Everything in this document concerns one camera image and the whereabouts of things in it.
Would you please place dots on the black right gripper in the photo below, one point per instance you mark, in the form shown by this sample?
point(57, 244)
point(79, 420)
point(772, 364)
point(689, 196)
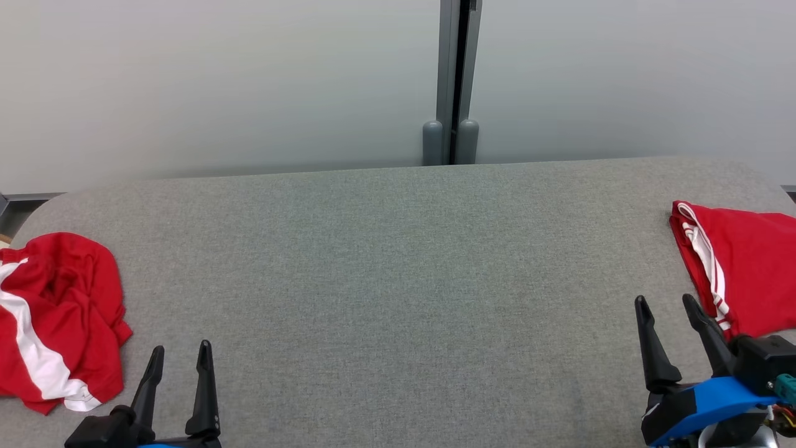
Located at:
point(665, 404)

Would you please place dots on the grey partition base rail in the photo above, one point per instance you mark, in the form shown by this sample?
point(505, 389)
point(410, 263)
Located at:
point(790, 188)
point(34, 196)

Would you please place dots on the red white sports shorts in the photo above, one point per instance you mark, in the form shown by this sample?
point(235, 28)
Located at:
point(81, 298)

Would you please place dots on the blue right camera bracket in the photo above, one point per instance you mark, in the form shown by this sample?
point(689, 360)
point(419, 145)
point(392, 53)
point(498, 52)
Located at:
point(715, 398)

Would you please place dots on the grey cylindrical post foot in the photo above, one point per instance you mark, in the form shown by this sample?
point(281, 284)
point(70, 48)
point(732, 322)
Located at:
point(467, 142)
point(433, 143)

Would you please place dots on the grey metal partition post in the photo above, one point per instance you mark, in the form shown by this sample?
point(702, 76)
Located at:
point(446, 62)

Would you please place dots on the beige wooden object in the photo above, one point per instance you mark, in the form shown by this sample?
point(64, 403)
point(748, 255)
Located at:
point(4, 240)

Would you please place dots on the grey framed dark panel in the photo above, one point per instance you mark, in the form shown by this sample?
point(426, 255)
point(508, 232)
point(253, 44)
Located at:
point(2, 205)

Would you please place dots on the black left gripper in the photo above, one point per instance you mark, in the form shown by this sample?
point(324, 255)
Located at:
point(106, 432)

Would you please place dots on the red white basketball jersey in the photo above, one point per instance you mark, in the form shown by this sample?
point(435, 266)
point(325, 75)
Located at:
point(752, 267)

